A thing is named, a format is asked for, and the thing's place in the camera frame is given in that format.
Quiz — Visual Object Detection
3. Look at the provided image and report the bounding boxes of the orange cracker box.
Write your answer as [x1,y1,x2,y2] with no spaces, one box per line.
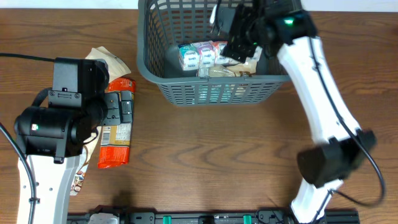
[98,78,136,169]

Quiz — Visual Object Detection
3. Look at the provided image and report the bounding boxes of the white snack pouch back side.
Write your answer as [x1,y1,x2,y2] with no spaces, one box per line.
[85,46,131,83]

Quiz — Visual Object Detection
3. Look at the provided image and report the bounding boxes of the pantree snack pouch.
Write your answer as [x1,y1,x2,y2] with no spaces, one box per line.
[197,60,259,97]
[70,127,102,196]

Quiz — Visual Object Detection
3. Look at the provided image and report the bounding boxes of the Kleenex tissue multipack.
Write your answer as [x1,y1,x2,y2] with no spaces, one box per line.
[178,41,239,71]

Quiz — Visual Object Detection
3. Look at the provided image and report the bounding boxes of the teal wipes packet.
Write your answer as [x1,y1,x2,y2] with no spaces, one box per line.
[196,84,234,104]

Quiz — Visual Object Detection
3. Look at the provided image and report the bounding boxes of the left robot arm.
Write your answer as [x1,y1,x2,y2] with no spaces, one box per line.
[14,57,133,223]

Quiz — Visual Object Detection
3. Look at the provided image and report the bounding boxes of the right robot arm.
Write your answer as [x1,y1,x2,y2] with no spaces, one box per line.
[210,1,376,223]

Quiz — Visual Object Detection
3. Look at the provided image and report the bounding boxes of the grey plastic basket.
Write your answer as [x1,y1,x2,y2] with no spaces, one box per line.
[137,0,290,106]

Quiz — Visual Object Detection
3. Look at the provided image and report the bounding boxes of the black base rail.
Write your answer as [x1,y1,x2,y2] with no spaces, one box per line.
[67,205,361,224]

